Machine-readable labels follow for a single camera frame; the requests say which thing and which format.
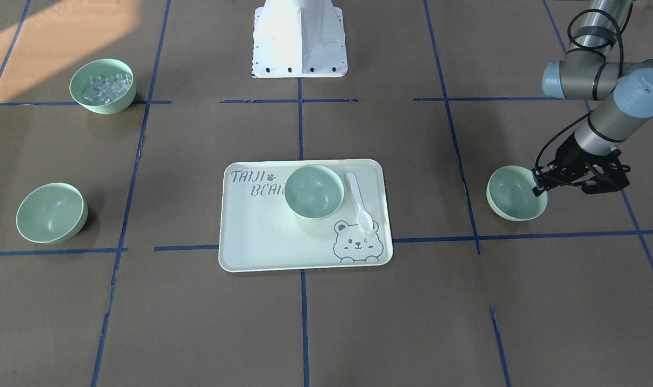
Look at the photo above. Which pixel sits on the white plastic spoon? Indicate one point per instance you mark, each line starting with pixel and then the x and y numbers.
pixel 365 220

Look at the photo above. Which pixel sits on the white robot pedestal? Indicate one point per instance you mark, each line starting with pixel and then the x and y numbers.
pixel 299 39

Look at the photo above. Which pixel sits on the cream bear tray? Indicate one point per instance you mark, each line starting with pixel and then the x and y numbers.
pixel 258 230

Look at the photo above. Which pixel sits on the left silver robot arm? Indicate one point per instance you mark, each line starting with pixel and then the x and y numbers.
pixel 594 69

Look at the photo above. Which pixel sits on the green bowl on tray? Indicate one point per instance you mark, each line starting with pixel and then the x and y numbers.
pixel 314 191

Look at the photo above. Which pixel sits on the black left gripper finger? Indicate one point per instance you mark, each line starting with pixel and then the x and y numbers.
pixel 540 188

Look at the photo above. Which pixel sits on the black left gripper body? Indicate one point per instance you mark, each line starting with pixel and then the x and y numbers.
pixel 570 158

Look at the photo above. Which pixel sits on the green bowl with ice cubes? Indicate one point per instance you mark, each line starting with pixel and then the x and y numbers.
pixel 104 86

